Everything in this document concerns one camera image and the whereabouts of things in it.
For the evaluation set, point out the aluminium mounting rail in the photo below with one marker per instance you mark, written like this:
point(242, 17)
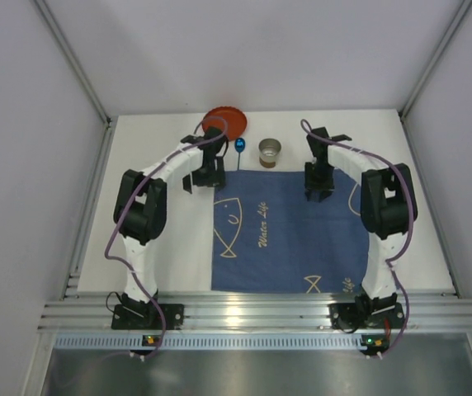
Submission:
point(237, 312)

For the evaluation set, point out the aluminium frame post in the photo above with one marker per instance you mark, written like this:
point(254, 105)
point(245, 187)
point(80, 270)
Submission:
point(65, 48)
point(464, 8)

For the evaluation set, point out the blue metal spoon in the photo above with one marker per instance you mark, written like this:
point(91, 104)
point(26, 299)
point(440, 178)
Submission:
point(239, 146)

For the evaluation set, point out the slotted grey cable duct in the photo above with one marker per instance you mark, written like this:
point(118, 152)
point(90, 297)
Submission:
point(219, 342)

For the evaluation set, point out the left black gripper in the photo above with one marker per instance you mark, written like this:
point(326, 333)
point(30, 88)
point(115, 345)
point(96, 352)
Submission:
point(208, 178)

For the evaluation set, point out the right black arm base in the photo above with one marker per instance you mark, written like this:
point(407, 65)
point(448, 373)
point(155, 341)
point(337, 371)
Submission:
point(348, 318)

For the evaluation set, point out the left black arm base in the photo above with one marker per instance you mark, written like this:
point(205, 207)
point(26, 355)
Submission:
point(148, 318)

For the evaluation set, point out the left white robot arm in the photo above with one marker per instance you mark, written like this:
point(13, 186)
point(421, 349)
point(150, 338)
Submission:
point(141, 207)

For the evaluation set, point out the blue fish-print placemat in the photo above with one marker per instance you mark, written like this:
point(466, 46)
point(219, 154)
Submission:
point(268, 238)

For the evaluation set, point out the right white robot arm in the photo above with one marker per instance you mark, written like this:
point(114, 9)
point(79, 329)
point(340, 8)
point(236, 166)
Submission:
point(388, 207)

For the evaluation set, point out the orange round plate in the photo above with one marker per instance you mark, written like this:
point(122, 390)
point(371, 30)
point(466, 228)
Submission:
point(236, 121)

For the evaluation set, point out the right aluminium frame post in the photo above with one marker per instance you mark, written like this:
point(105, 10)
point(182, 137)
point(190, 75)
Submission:
point(464, 8)

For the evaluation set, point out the metal cup with brown base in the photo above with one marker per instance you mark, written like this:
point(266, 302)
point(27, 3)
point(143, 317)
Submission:
point(269, 151)

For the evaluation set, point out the left aluminium frame post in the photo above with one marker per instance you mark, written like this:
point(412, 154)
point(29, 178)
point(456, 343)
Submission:
point(65, 48)

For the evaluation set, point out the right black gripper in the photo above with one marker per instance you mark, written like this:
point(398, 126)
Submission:
point(318, 184)

